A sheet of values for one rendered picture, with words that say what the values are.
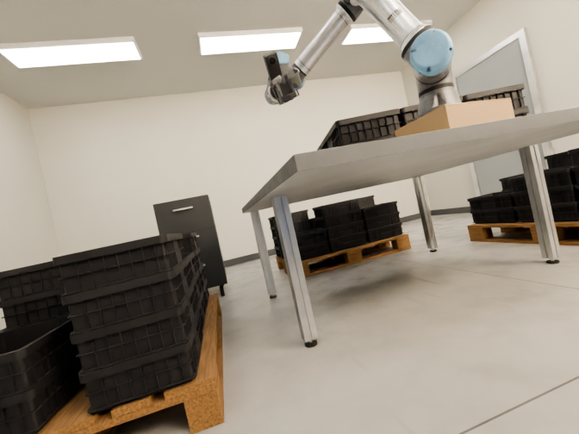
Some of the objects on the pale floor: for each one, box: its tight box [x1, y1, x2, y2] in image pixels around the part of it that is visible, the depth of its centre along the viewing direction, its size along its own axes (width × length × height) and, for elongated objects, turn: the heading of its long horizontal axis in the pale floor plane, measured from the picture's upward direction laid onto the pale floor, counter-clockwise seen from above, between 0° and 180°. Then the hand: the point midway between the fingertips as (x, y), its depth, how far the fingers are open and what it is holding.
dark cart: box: [153, 195, 227, 296], centre depth 271 cm, size 62×45×90 cm
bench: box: [241, 107, 579, 348], centre depth 161 cm, size 160×160×70 cm
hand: (287, 72), depth 91 cm, fingers open, 5 cm apart
